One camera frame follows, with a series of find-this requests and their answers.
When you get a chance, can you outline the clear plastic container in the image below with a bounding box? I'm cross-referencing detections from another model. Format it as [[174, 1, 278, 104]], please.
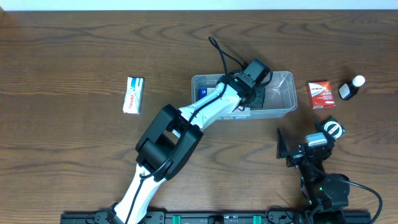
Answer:
[[192, 71, 297, 119]]

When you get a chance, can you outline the dark green round-label box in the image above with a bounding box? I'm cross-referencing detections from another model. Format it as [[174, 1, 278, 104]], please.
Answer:
[[322, 116, 346, 140]]

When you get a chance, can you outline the blue KoolFever box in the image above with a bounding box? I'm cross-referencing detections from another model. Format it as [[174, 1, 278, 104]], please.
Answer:
[[193, 87, 251, 120]]

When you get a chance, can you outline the white Panadol box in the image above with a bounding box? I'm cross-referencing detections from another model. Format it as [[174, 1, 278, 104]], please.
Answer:
[[123, 77, 144, 114]]

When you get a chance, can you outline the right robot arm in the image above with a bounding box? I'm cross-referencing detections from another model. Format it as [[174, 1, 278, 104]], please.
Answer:
[[276, 121, 350, 223]]

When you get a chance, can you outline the red medicine box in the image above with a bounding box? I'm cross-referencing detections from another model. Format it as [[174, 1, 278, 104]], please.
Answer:
[[307, 81, 335, 110]]

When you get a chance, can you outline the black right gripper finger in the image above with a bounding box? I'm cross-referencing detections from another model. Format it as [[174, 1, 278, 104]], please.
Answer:
[[276, 128, 288, 159], [315, 120, 326, 134]]

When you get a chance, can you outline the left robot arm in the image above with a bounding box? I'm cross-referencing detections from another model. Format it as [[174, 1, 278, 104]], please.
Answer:
[[107, 59, 273, 223]]

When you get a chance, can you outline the dark bottle white cap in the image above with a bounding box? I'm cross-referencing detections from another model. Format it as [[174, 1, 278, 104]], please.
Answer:
[[338, 75, 366, 100]]

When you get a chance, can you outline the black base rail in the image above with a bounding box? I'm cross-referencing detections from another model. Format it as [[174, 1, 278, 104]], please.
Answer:
[[60, 210, 373, 224]]

